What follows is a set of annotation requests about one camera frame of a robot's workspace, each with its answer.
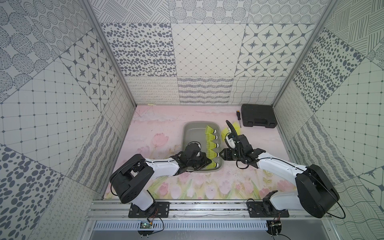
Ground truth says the grey plastic storage box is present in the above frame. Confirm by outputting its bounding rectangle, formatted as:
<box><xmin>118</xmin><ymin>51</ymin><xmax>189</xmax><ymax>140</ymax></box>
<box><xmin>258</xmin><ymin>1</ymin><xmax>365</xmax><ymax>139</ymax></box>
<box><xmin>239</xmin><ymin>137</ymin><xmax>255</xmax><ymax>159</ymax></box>
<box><xmin>182</xmin><ymin>121</ymin><xmax>224</xmax><ymax>173</ymax></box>

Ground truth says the black handled screwdriver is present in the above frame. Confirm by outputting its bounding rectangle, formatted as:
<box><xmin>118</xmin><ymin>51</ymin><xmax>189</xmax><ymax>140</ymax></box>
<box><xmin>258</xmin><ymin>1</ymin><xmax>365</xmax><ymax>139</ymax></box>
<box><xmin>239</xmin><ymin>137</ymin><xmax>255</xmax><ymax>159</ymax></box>
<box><xmin>236</xmin><ymin>111</ymin><xmax>242</xmax><ymax>128</ymax></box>

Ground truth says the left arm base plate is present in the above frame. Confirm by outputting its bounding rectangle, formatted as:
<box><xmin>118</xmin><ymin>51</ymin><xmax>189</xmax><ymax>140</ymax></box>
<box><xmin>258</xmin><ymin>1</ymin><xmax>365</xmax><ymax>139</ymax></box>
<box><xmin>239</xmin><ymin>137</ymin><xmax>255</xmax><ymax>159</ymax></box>
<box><xmin>128</xmin><ymin>202</ymin><xmax>170</xmax><ymax>219</ymax></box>

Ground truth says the aluminium mounting rail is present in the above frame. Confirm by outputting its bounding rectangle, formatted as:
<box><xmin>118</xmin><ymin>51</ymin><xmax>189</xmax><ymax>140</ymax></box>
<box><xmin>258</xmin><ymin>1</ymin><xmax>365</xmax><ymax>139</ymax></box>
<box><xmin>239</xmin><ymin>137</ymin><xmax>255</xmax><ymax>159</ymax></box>
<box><xmin>85</xmin><ymin>200</ymin><xmax>317</xmax><ymax>220</ymax></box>

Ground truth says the yellow shuttlecock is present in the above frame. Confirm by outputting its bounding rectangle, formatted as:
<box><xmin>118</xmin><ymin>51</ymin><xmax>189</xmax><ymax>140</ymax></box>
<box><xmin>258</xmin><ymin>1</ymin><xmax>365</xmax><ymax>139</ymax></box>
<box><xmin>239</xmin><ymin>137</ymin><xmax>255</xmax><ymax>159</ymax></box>
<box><xmin>221</xmin><ymin>128</ymin><xmax>231</xmax><ymax>142</ymax></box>
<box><xmin>206</xmin><ymin>141</ymin><xmax>219</xmax><ymax>150</ymax></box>
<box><xmin>206</xmin><ymin>150</ymin><xmax>219</xmax><ymax>160</ymax></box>
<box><xmin>233</xmin><ymin>122</ymin><xmax>242</xmax><ymax>135</ymax></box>
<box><xmin>205</xmin><ymin>161</ymin><xmax>220</xmax><ymax>170</ymax></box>
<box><xmin>205</xmin><ymin>125</ymin><xmax>217</xmax><ymax>135</ymax></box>
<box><xmin>206</xmin><ymin>134</ymin><xmax>218</xmax><ymax>142</ymax></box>

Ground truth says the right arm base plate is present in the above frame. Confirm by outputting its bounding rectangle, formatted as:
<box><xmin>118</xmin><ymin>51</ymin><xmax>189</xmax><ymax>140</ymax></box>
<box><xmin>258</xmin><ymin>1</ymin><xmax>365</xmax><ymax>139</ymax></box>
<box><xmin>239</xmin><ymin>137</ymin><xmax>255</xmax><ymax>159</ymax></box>
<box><xmin>246</xmin><ymin>199</ymin><xmax>290</xmax><ymax>218</ymax></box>

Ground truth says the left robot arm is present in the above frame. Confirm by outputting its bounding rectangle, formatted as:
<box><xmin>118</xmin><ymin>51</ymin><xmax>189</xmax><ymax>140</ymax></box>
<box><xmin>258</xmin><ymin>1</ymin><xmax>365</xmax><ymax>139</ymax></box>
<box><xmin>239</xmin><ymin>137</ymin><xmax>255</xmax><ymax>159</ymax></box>
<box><xmin>110</xmin><ymin>142</ymin><xmax>213</xmax><ymax>213</ymax></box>

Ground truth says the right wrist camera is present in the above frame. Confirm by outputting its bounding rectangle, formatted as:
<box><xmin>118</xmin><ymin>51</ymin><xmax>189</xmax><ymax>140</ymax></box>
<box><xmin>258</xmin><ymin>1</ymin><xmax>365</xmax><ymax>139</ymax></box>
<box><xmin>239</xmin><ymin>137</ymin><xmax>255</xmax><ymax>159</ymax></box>
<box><xmin>225</xmin><ymin>120</ymin><xmax>237</xmax><ymax>149</ymax></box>

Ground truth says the black plastic tool case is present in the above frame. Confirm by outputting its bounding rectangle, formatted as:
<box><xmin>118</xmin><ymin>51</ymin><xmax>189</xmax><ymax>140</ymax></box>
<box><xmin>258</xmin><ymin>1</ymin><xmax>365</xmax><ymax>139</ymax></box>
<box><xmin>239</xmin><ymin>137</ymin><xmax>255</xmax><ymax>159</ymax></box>
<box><xmin>241</xmin><ymin>104</ymin><xmax>278</xmax><ymax>129</ymax></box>

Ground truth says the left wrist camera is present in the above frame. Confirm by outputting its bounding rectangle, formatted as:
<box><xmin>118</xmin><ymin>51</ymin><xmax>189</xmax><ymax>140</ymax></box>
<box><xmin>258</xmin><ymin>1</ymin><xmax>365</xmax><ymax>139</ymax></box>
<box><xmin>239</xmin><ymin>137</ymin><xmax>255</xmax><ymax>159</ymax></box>
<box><xmin>188</xmin><ymin>141</ymin><xmax>201</xmax><ymax>152</ymax></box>

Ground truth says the green circuit board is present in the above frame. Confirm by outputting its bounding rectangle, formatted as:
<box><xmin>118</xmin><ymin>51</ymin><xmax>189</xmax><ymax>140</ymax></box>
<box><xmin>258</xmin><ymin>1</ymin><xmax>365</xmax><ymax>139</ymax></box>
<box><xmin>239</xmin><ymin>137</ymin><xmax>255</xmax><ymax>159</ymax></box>
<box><xmin>140</xmin><ymin>221</ymin><xmax>153</xmax><ymax>229</ymax></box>

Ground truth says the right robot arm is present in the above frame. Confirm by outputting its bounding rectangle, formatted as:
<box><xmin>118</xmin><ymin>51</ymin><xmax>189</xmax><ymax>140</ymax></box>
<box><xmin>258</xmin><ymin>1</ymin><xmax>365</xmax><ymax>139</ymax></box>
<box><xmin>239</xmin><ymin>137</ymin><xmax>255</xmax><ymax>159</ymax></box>
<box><xmin>220</xmin><ymin>133</ymin><xmax>340</xmax><ymax>218</ymax></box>

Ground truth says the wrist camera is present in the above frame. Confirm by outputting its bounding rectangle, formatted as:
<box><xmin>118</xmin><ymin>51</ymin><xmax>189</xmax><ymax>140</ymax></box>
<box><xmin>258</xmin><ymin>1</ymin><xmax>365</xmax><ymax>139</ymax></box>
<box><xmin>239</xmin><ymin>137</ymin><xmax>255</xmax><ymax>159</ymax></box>
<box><xmin>188</xmin><ymin>141</ymin><xmax>201</xmax><ymax>152</ymax></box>
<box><xmin>225</xmin><ymin>120</ymin><xmax>237</xmax><ymax>149</ymax></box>

